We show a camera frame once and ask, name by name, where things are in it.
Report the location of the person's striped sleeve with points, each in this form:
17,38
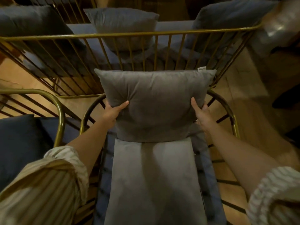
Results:
276,199
42,189

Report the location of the gold frame blue bench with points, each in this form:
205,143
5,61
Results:
173,26

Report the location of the person's right hand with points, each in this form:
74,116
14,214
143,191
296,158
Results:
204,118

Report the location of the grey shiny table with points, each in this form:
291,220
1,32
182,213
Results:
276,25

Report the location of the gold frame blue seat chair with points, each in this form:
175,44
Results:
208,175
61,124

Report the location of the person's striped left sleeve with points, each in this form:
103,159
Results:
42,189

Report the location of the person's left forearm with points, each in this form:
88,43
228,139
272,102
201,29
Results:
89,147

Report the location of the person's striped right sleeve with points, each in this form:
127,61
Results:
276,199

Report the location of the person's right forearm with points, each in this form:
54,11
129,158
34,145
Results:
239,159

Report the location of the person's left hand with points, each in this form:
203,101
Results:
111,114

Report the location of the grey cushion with white tag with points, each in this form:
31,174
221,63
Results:
157,103

